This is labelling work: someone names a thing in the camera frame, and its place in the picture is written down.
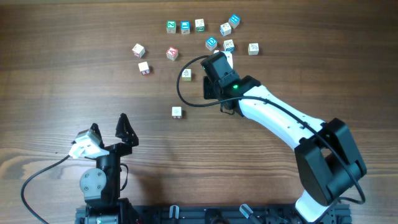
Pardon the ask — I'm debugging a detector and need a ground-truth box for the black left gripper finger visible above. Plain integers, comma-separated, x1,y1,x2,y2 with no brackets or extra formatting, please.
90,123,104,148
115,113,139,146

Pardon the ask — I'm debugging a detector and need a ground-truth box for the ladybug picture block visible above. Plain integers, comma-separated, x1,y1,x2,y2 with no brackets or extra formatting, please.
181,68,192,82

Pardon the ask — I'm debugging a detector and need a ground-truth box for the white red green block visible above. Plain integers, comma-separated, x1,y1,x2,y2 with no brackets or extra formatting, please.
172,106,183,119

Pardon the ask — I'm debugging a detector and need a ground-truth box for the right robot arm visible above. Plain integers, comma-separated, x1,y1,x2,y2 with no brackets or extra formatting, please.
201,52,367,223

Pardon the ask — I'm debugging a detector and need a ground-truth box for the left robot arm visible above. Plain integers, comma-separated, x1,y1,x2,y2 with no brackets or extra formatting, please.
70,113,140,223

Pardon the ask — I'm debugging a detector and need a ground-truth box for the white blue picture block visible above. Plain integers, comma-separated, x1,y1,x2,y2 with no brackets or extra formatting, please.
223,39,235,52

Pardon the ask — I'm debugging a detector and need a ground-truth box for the blue D letter block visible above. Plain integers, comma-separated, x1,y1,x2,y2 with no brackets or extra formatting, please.
205,37,218,51

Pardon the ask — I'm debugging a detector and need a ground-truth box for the white yellow picture block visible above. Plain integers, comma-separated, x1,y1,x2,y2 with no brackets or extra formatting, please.
248,43,259,55

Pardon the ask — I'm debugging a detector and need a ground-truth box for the white blue tilted block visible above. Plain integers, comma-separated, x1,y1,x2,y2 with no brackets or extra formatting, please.
220,22,232,37

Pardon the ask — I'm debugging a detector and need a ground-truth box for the red A letter block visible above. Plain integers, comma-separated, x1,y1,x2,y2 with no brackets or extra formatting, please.
166,47,178,61

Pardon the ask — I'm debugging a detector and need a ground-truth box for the white green picture block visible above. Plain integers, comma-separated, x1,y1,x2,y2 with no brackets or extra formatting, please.
195,19,205,32

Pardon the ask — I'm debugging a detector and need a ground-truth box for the blue tilted block top right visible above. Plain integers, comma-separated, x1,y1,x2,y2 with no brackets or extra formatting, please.
228,14,241,29

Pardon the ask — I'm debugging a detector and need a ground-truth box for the blue letter block top row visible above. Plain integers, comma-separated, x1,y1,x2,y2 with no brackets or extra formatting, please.
180,21,190,34

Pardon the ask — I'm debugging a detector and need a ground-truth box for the white red lower-left block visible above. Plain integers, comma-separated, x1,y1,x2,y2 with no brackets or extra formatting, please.
138,62,150,75

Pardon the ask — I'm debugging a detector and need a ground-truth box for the green Z letter block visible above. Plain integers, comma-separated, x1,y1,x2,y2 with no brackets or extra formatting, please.
166,20,177,34

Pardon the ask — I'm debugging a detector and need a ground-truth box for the white tilted block far left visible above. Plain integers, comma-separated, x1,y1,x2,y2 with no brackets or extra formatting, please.
132,44,146,58

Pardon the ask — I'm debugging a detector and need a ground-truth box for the black right camera cable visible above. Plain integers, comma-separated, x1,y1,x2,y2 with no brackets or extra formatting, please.
176,55,366,205

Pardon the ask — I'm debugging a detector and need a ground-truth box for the black camera cable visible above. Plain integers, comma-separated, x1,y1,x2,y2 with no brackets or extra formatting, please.
176,55,366,205
21,154,71,224

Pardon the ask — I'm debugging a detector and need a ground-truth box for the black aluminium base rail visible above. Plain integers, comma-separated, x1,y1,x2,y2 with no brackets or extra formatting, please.
74,203,352,224

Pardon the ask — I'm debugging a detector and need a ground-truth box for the black left camera cable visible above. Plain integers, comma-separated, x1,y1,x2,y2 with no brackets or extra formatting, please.
21,154,71,224

